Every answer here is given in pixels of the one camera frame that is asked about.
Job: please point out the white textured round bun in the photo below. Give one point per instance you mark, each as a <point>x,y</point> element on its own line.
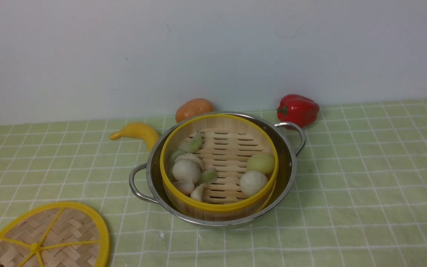
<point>252,182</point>

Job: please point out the red bell pepper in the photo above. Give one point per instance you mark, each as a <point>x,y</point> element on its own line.
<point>298,109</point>

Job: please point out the white pleated dumpling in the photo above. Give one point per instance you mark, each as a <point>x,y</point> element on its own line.
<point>191,157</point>

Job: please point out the yellow-rimmed woven bamboo lid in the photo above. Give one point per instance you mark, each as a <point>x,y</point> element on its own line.
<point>60,234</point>

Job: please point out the yellow banana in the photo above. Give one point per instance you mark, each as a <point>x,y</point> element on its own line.
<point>138,130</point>

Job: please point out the orange round fruit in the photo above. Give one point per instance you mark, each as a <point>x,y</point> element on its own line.
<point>192,108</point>

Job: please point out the stainless steel two-handled pot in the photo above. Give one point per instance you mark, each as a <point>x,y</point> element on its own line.
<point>146,181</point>

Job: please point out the yellow-rimmed bamboo steamer basket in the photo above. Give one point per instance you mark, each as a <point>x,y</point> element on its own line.
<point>228,142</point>

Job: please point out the green dumpling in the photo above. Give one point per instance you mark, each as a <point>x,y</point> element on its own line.
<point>193,145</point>

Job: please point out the pale green round bun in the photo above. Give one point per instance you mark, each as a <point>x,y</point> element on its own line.
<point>264,163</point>

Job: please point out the green tablecloth with white grid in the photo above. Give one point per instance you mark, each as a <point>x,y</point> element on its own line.
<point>359,199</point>

